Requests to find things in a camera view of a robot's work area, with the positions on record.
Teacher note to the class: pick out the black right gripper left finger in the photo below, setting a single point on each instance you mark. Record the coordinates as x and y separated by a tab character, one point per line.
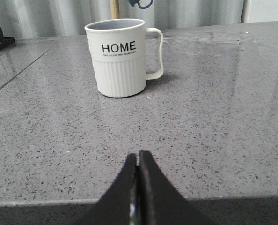
119	204

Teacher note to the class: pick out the white HOME mug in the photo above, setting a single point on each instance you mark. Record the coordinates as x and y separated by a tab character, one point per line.
118	53

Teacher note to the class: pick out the wooden mug tree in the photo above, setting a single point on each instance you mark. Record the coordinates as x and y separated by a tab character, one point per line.
114	9

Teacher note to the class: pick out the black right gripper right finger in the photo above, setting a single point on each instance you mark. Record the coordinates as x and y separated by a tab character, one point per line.
160	202

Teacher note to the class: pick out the blue hanging mug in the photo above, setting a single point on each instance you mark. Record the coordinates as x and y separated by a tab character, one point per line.
133	3

